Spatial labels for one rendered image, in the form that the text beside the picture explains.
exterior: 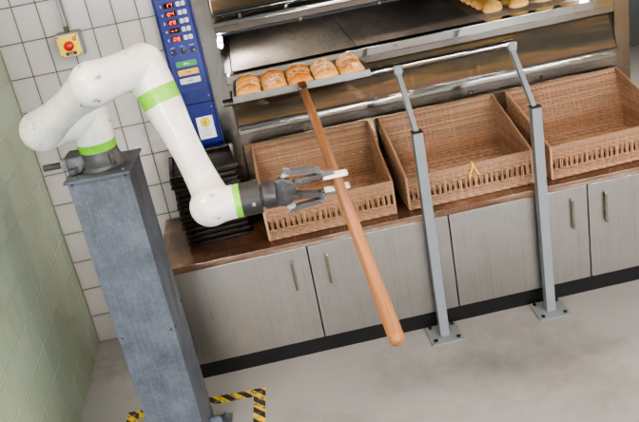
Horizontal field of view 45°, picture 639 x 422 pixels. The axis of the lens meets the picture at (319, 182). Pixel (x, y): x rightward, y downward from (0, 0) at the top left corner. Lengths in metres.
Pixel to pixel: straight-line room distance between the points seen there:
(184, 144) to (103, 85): 0.28
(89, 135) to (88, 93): 0.46
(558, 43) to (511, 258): 1.04
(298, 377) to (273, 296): 0.37
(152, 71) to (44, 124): 0.38
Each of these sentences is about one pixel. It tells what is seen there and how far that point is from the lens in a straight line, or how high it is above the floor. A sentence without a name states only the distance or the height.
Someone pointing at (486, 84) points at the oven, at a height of 0.89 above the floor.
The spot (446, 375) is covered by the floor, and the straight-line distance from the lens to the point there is 3.28.
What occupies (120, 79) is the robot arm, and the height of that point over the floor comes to 1.55.
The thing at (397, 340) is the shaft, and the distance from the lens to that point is 1.42.
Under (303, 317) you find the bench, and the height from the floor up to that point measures 0.22.
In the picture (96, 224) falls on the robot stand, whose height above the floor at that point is 1.04.
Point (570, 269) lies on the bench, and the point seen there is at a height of 0.16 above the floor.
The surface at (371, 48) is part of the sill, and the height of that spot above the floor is 1.17.
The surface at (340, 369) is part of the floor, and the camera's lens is 3.40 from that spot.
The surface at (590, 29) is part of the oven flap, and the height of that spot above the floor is 1.04.
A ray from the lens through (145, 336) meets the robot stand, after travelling 2.82.
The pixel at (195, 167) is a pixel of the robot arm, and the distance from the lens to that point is 2.19.
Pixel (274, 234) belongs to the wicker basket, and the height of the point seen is 0.61.
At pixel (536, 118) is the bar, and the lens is 3.19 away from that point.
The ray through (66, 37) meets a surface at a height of 1.50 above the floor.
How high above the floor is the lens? 2.00
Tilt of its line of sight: 23 degrees down
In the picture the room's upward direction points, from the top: 11 degrees counter-clockwise
